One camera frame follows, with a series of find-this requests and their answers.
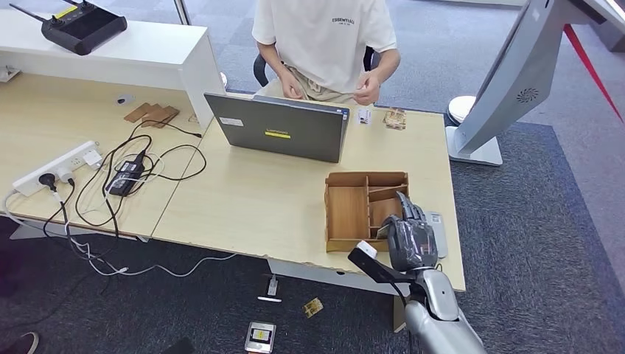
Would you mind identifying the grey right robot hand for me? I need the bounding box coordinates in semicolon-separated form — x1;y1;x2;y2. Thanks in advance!
380;191;439;274

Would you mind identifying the person's left hand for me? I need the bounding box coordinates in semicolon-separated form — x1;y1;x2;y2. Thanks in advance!
352;70;383;106

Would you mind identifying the person's right hand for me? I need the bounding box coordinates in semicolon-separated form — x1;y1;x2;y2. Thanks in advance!
278;70;304;101

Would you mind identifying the wooden compartment box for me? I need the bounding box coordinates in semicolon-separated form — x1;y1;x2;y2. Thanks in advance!
324;170;410;254

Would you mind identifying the white card reader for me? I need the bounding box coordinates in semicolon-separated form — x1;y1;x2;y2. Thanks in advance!
423;211;449;260

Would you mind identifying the brown patterned card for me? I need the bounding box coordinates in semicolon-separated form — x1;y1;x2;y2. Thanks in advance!
383;108;408;131

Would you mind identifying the person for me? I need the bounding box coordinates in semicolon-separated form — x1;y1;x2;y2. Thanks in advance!
251;0;402;106

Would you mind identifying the small yellow card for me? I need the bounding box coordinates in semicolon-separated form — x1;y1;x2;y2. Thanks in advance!
301;298;325;320

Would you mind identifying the clear plastic film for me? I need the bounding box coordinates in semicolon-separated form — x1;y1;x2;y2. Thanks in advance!
388;217;439;272

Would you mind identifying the grey laptop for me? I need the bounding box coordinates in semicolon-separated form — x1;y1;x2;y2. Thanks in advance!
203;92;351;164

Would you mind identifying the wooden desk leg panel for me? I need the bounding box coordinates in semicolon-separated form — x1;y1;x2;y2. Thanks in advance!
393;293;408;333

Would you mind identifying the white round stand base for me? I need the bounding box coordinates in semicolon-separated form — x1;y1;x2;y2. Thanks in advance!
447;95;477;127

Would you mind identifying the white desk crossbeam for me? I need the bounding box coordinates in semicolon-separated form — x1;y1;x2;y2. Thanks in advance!
267;259;406;298

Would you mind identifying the metal pole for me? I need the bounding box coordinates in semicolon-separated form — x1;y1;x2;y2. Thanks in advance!
173;0;192;27

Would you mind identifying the dark brown cardboard piece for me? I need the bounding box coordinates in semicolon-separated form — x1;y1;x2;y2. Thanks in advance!
142;105;181;130

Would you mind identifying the grey kiosk stand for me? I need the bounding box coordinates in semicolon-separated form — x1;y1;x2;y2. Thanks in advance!
447;0;625;168

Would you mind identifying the light brown cardboard piece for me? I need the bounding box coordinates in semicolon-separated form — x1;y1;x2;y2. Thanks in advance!
123;103;153;124

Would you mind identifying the silver handheld device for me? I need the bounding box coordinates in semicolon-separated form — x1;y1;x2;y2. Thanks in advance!
244;322;277;354

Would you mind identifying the black power adapter brick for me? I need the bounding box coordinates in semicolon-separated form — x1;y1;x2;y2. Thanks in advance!
105;159;147;198

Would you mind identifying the black remote controller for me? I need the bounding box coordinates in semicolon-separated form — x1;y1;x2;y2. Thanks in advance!
8;0;129;57

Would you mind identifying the white power strip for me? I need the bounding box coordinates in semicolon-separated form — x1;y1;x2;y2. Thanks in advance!
12;140;103;198

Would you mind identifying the dark sneaker white sole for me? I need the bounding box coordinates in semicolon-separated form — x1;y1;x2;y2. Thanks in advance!
0;332;40;354

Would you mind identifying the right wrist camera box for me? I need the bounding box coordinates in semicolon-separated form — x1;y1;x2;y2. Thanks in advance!
347;240;416;285

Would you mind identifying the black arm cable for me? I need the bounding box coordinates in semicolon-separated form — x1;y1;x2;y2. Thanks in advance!
390;282;413;313

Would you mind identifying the thin black power cable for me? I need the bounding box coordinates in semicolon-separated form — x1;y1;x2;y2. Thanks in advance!
73;119;209;231

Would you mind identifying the white metal floor bracket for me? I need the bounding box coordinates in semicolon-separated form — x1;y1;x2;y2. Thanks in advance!
257;274;283;304

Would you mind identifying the red strap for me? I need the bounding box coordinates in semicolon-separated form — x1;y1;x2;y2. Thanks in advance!
562;24;625;125

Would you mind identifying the white cable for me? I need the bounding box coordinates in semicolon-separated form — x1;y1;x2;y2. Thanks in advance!
2;190;238;279

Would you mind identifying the thick black mains cable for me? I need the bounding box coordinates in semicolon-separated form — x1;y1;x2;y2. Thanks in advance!
41;183;121;240

